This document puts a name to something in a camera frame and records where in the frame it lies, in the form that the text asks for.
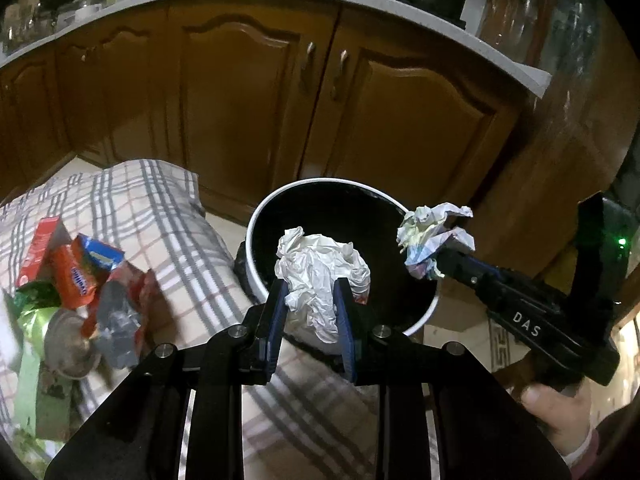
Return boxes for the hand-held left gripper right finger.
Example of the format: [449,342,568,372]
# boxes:
[333,279,572,480]

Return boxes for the person's right forearm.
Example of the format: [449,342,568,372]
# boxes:
[562,400,640,480]

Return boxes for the open tin can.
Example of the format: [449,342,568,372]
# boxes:
[44,308,103,379]

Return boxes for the metal cabinet handle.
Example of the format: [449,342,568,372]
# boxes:
[302,42,317,93]
[331,50,351,102]

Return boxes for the dark green packet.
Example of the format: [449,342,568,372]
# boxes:
[12,280,62,312]

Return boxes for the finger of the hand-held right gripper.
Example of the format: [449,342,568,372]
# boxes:
[449,231,506,276]
[439,254,482,292]

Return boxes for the wooden glass-front cabinet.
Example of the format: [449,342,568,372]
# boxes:
[470,0,640,271]

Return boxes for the printed paper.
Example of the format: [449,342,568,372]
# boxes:
[396,203,475,281]

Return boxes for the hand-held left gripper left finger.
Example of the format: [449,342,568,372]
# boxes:
[45,279,290,480]

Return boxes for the white paper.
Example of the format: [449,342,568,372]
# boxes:
[274,226,372,345]

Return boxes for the clear plastic wrapper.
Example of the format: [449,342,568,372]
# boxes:
[94,280,146,369]

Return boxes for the checked cloth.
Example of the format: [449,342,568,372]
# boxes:
[0,159,442,480]

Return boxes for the person's right hand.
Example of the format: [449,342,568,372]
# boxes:
[521,383,595,462]

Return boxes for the glass jars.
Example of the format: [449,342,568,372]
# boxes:
[1,1,57,48]

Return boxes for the light green foil packet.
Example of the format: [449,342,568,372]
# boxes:
[14,305,76,442]

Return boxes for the wooden cabinet door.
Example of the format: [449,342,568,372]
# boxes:
[167,0,342,223]
[300,22,527,213]
[0,44,68,203]
[54,4,172,167]

